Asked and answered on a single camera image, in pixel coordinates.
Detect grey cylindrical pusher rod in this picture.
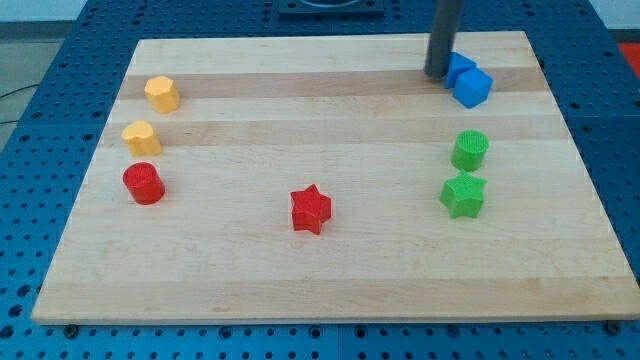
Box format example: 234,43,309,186
424,0,464,80

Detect green cylinder block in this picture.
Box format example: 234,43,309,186
450,130,490,171

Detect blue triangular block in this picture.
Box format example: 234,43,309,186
444,52,477,89

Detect light wooden board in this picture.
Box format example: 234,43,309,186
32,31,639,325

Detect yellow hexagon block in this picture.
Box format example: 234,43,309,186
144,76,181,114

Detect red cylinder block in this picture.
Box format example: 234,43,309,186
122,162,166,205

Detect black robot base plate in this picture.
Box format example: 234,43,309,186
277,0,385,18

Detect red star block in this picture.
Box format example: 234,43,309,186
290,184,332,235

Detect blue cube block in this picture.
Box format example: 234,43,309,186
453,68,493,109

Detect black floor cable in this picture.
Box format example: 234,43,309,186
0,82,40,126

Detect green star block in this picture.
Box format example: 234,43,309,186
439,170,487,219

